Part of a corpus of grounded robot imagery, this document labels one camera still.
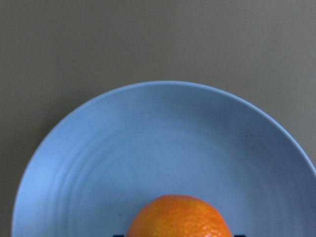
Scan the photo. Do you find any orange fruit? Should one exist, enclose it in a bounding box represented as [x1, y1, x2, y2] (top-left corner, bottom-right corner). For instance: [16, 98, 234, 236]
[126, 195, 232, 237]

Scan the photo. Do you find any light blue plate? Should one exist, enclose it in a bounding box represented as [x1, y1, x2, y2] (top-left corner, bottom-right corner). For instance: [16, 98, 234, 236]
[11, 81, 316, 237]

